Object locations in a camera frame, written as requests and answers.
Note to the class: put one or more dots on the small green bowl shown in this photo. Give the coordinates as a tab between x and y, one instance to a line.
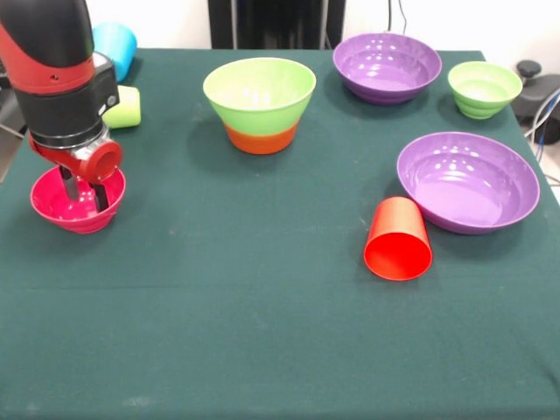
483	94

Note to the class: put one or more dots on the black chair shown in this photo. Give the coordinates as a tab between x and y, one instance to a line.
11	109
540	94

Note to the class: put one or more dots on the yellow-green cup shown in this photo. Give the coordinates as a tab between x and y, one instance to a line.
127	109

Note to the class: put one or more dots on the blue cup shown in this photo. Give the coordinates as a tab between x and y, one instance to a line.
120	48

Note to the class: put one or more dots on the dark green tablecloth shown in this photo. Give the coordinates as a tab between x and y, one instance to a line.
262	328

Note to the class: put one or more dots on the red cup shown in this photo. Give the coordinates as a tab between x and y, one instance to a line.
398	258

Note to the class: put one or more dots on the pink bowl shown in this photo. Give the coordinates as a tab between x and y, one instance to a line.
87	221

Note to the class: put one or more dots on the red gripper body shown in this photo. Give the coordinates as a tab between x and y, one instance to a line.
96	164

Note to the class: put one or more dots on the purple bowl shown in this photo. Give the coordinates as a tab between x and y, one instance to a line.
385	65
468	188

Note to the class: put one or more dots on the large green bowl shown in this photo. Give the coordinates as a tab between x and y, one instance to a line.
258	96

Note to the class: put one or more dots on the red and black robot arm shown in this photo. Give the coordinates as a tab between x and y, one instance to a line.
52	74

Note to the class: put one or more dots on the orange bowl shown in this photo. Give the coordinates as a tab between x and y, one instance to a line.
262	142

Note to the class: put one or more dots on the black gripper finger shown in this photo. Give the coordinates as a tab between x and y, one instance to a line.
69	184
101	199

